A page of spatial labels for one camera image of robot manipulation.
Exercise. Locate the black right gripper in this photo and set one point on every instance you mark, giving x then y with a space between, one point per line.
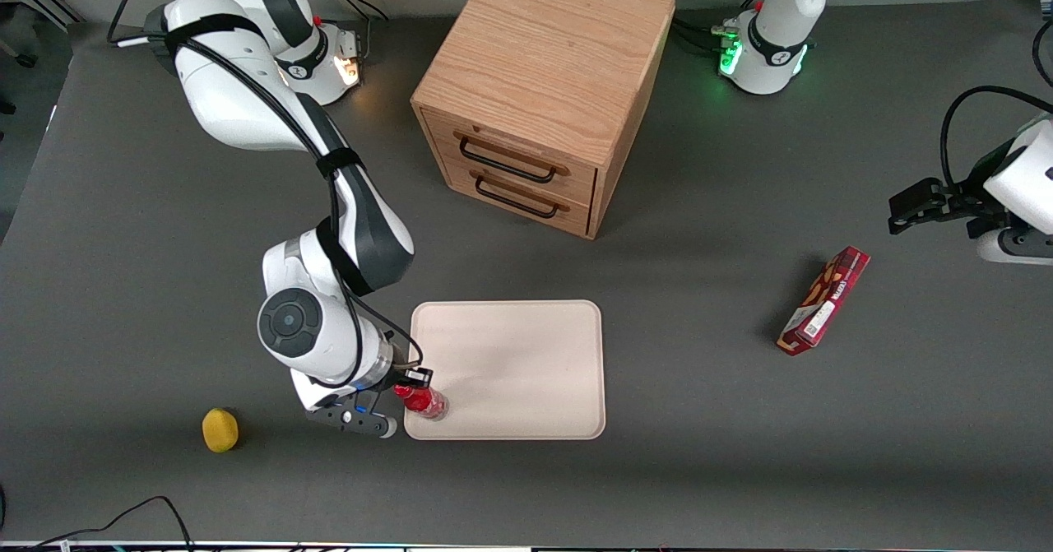
401 376

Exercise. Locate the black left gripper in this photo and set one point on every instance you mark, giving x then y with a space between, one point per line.
971 200

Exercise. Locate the red coke bottle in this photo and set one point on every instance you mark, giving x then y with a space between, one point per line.
424 400

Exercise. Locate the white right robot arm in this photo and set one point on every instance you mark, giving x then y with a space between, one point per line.
238 99

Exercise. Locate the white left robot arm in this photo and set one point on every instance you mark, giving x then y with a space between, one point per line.
781 1

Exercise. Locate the beige plastic tray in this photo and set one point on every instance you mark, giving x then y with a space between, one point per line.
526 363

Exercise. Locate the red snack box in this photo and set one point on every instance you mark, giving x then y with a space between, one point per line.
823 305

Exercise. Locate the wooden drawer front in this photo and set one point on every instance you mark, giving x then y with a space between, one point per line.
461 178
518 145

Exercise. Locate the yellow lemon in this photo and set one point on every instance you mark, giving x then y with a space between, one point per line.
220 430

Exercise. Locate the wooden drawer cabinet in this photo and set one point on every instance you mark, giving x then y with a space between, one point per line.
543 42

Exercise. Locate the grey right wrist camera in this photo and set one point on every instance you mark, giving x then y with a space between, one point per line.
362 424

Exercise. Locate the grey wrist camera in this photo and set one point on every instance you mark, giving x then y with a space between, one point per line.
1020 248
362 424

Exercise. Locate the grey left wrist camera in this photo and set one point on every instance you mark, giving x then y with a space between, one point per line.
1020 248

